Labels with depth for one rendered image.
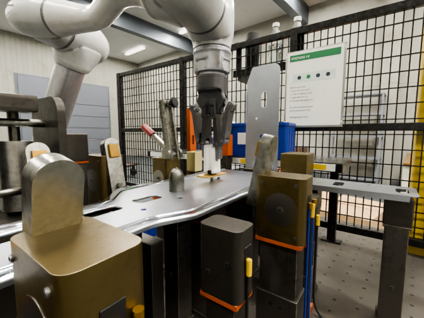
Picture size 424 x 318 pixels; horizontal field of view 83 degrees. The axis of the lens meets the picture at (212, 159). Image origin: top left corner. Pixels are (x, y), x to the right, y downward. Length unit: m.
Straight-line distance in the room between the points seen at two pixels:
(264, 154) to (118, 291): 0.34
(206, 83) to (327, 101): 0.60
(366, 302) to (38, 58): 10.61
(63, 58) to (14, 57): 9.52
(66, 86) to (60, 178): 0.85
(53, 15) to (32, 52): 9.86
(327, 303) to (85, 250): 0.65
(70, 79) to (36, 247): 0.88
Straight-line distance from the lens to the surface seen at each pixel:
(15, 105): 0.53
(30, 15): 0.91
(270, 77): 0.83
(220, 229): 0.34
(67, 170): 0.21
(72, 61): 1.02
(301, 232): 0.45
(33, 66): 10.61
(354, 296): 0.80
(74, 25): 0.83
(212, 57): 0.58
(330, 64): 1.07
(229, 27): 0.60
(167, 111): 0.70
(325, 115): 1.05
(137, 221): 0.36
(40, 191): 0.21
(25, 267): 0.21
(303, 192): 0.42
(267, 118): 0.81
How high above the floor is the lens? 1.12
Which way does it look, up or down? 6 degrees down
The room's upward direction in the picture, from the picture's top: straight up
